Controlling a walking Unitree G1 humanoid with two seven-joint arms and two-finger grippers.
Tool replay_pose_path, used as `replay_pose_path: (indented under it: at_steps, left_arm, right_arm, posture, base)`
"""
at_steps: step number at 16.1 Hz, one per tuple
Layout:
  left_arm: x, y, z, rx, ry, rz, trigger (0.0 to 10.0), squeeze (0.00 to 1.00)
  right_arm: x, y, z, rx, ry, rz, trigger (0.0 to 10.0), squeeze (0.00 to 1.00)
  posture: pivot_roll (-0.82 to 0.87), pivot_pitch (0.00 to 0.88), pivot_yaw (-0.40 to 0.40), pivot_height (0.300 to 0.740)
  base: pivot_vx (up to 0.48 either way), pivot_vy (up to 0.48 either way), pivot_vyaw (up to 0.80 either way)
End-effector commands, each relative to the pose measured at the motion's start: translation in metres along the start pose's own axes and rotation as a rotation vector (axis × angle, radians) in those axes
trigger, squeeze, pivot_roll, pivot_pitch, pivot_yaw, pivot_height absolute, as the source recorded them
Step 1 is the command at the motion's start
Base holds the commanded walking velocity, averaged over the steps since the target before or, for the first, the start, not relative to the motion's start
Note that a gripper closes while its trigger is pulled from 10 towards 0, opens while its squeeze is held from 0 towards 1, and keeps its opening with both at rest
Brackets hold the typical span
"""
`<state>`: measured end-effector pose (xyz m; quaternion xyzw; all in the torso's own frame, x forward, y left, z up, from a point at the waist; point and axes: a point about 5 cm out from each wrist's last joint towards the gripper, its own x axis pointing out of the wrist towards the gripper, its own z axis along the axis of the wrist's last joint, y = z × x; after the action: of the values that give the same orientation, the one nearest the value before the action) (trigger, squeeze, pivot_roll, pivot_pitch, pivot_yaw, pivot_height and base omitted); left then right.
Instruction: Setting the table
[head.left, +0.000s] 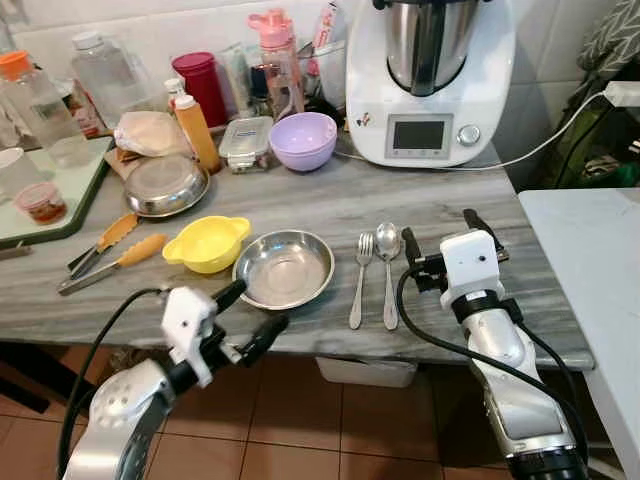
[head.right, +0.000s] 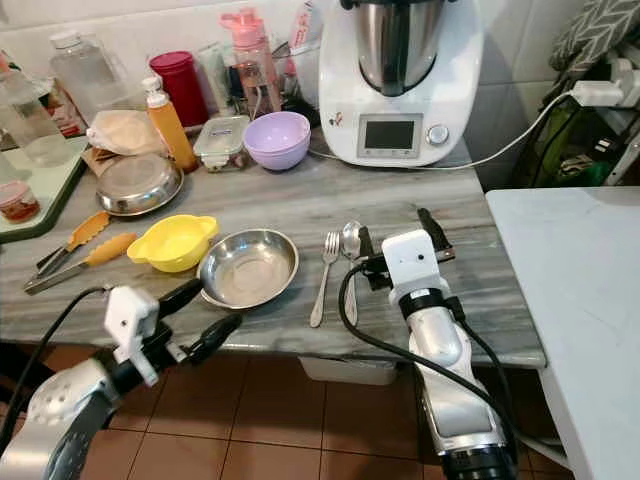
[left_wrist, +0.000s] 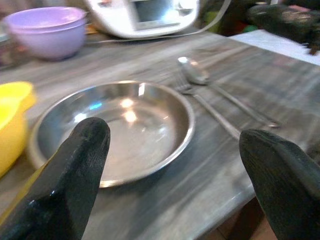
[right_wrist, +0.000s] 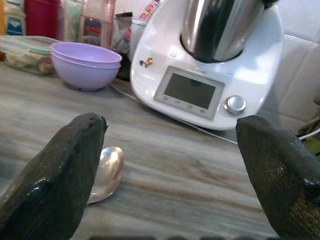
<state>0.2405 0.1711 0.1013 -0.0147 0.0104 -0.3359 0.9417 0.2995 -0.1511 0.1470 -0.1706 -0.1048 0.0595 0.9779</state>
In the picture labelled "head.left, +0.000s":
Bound steel spoon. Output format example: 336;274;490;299
376;221;403;331

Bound steel fork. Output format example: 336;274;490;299
348;232;375;331

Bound yellow plastic bowl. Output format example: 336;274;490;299
162;215;252;275

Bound round stainless steel plate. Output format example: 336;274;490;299
123;155;211;219
232;230;336;311

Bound white table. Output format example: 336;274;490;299
518;187;640;480

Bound orange tipped steel tongs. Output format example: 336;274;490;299
66;213;140;278

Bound purple plastic bowl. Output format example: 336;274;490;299
269;112;338;173

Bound clear lidded food container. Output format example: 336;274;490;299
218;116;275;173

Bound white food processor appliance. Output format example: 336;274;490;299
345;0;517;168

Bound bread in plastic bag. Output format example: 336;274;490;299
113;110;191;159

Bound green tray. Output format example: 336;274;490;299
0;135;113;249

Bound white power adapter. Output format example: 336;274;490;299
603;80;640;108

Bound small clear tub red contents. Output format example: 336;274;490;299
13;182;68;225

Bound dark red canister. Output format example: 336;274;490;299
171;52;229;129

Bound grey patterned cloth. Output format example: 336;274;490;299
575;0;640;86

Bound pink water bottle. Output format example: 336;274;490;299
248;8;306;121

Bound clear plastic jug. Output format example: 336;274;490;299
70;30;151;126

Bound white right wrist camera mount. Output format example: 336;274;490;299
439;229;505;307

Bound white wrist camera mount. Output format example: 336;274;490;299
439;229;505;307
162;286;220;388

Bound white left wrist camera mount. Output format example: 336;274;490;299
162;286;220;388

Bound white power cable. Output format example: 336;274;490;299
335;92;611;173

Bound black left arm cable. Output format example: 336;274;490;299
55;288;167;479

